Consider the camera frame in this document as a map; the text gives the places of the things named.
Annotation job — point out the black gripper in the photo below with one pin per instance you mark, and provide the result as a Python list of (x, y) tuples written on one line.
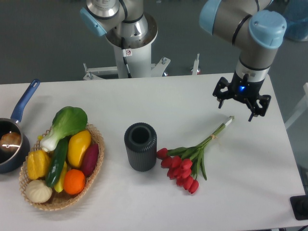
[(258, 104)]

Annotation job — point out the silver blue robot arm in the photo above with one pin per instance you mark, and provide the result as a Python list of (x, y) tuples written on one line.
[(246, 24)]

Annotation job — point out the red tulip bouquet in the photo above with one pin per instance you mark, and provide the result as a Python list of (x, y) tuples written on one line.
[(184, 164)]

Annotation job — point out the dark grey ribbed vase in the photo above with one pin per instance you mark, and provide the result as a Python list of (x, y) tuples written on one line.
[(141, 146)]

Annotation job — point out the black device at edge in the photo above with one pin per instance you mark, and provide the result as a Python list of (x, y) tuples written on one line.
[(300, 206)]

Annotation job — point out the purple sweet potato toy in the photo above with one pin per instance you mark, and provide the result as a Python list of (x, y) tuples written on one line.
[(90, 159)]

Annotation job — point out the yellow mango toy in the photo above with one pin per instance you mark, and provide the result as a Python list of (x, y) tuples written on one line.
[(78, 144)]

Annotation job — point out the green bok choy toy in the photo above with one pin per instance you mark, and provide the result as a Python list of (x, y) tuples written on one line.
[(67, 122)]

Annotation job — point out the orange toy fruit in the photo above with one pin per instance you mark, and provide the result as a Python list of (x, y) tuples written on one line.
[(74, 181)]

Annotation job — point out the green cucumber toy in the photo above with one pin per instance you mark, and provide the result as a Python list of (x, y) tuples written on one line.
[(57, 163)]

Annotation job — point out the yellow banana toy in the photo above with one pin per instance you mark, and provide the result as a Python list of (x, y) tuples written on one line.
[(59, 186)]

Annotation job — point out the woven wicker basket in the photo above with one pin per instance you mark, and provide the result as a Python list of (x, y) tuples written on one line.
[(63, 200)]

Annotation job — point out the yellow bell pepper toy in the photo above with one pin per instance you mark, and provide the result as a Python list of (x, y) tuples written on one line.
[(37, 164)]

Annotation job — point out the white steamed bun toy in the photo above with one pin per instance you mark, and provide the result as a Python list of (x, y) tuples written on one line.
[(38, 192)]

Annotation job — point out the blue saucepan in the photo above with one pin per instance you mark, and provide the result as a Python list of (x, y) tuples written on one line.
[(11, 161)]

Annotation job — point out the brown food in pan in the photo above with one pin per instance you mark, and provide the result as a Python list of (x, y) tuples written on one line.
[(10, 142)]

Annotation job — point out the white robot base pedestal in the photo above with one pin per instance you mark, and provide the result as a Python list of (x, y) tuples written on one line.
[(132, 44)]

